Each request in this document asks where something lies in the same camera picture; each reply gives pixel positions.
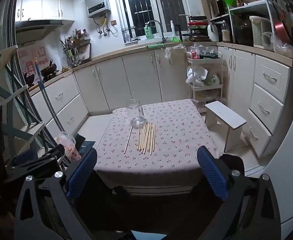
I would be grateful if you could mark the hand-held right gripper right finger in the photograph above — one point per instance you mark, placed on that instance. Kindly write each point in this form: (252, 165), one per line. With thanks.
(211, 172)

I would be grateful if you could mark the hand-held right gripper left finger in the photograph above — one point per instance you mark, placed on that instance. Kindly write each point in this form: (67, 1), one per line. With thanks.
(82, 172)

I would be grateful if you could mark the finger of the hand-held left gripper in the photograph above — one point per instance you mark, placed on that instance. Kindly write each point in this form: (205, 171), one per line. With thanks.
(46, 156)
(24, 156)

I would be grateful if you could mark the single wooden chopstick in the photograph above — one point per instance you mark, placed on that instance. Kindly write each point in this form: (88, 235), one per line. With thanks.
(128, 140)

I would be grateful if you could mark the bunch of wooden chopsticks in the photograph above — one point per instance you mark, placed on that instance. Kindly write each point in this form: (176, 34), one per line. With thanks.
(146, 140)

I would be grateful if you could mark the clear glass jar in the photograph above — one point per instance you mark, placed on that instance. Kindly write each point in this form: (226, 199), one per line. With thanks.
(136, 115)

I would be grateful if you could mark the plastic bag with orange contents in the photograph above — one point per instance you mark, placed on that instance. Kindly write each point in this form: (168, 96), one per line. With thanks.
(66, 138)

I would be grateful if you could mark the cherry print tablecloth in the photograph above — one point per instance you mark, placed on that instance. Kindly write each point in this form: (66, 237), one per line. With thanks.
(176, 135)

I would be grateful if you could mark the teal and cream folding shelf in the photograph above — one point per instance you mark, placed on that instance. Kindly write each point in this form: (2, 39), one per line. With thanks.
(9, 92)

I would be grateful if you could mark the small white stool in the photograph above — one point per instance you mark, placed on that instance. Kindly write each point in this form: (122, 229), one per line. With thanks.
(226, 116)

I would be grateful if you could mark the person's dark pants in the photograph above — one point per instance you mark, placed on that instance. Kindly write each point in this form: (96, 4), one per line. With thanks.
(149, 212)

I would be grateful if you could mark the black wok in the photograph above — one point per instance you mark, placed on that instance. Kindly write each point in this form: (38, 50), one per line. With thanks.
(49, 71)

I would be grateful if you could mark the person's blue shirt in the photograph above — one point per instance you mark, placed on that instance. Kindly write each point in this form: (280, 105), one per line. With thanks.
(149, 235)

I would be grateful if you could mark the green vegetable bag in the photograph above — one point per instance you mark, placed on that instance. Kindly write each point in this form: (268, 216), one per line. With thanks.
(211, 80)

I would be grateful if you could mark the white plastic bag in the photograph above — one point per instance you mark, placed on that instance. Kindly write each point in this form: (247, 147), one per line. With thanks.
(196, 76)

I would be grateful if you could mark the white kitchen base cabinets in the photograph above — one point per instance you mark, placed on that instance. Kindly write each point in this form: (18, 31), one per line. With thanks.
(136, 77)

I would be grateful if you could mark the white rolling cart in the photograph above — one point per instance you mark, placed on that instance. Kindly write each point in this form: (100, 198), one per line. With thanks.
(206, 61)

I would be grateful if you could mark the black spice and utensil rack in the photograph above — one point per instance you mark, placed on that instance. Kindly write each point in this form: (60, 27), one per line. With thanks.
(79, 47)

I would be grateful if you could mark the range hood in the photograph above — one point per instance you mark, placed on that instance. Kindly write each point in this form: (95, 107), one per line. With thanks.
(34, 27)

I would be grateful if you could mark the hanging clear plastic bag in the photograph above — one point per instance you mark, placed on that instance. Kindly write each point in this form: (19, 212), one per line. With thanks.
(175, 53)

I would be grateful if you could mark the green dish cloth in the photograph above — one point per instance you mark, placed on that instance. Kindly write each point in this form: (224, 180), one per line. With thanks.
(156, 46)

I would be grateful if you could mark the white jug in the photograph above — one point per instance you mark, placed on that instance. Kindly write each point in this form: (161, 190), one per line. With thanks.
(212, 32)

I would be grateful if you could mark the clear plastic bottle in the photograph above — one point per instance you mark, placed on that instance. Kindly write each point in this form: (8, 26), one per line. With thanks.
(226, 32)

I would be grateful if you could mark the stack of pans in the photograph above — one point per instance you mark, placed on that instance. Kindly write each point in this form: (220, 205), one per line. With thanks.
(197, 30)

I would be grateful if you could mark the black cooker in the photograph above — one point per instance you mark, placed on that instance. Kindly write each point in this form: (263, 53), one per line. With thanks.
(244, 31)

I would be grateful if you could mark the white electric water boiler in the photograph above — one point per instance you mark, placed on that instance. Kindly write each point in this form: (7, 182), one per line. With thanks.
(260, 32)

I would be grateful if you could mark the white spray bottle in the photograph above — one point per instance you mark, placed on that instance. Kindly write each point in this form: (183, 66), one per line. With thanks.
(173, 28)

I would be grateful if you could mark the metal sink faucet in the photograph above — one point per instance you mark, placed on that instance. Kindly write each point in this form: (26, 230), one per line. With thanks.
(161, 30)

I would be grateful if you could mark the green soap bottle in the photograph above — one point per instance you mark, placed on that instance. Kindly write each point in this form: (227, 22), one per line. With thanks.
(148, 32)

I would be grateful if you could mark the red pan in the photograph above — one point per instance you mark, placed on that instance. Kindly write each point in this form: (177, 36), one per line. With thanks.
(281, 31)

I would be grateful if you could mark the silver water heater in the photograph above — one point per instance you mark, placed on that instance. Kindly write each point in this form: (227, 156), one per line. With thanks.
(96, 0)

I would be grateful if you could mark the white countertop shelf rack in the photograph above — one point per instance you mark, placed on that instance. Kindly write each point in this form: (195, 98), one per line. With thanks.
(249, 6)

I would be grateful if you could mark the barred kitchen window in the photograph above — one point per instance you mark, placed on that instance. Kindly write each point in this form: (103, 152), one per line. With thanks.
(141, 5)

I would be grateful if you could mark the pink wall poster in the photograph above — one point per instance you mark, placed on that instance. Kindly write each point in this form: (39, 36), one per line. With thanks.
(31, 60)

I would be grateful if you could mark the white wall cabinets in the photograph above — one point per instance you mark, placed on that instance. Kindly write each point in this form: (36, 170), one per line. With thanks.
(44, 3)

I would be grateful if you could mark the wall socket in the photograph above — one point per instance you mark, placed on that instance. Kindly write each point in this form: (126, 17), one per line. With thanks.
(114, 22)

